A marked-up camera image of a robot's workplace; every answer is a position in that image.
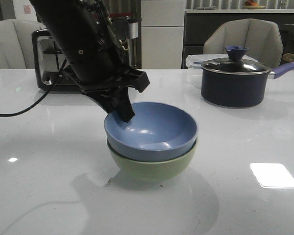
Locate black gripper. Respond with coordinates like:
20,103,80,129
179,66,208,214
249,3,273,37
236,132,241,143
62,65,150,122

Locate blue bowl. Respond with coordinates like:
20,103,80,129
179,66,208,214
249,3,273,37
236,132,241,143
104,102,198,162

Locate green bowl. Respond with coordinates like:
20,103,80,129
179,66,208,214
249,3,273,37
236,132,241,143
107,140,198,182

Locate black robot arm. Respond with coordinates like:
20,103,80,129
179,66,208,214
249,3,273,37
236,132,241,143
31,0,150,122

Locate black and chrome toaster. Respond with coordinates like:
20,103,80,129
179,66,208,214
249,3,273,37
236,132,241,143
32,28,79,92

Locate clear plastic food container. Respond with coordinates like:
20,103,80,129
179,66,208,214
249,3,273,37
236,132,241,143
186,54,258,70

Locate white cabinet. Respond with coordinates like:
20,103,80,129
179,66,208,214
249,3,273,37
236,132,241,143
141,0,186,69

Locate grey chair left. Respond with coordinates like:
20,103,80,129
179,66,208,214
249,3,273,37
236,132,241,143
0,19,45,69

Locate grey chair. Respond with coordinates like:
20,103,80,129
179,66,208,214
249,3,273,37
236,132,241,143
0,19,45,69
203,19,283,68

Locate dark blue saucepan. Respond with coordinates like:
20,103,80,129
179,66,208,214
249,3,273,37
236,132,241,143
201,62,294,108

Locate glass pot lid blue knob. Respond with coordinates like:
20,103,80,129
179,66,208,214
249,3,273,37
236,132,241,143
201,46,270,75

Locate grey chair right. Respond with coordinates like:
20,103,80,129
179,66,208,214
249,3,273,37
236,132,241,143
203,19,283,68

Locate fruit bowl on counter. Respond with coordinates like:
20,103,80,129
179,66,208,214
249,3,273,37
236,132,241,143
242,0,266,9

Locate wicker basket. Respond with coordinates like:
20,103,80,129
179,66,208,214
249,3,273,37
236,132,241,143
281,52,294,64

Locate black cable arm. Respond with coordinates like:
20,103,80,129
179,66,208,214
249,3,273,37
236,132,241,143
0,56,69,117

